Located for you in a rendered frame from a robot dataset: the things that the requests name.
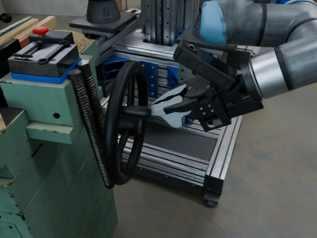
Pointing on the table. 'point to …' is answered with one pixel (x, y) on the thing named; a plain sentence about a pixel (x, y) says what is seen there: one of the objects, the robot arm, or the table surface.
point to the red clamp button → (40, 30)
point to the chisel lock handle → (5, 17)
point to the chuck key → (29, 50)
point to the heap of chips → (79, 39)
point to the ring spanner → (53, 53)
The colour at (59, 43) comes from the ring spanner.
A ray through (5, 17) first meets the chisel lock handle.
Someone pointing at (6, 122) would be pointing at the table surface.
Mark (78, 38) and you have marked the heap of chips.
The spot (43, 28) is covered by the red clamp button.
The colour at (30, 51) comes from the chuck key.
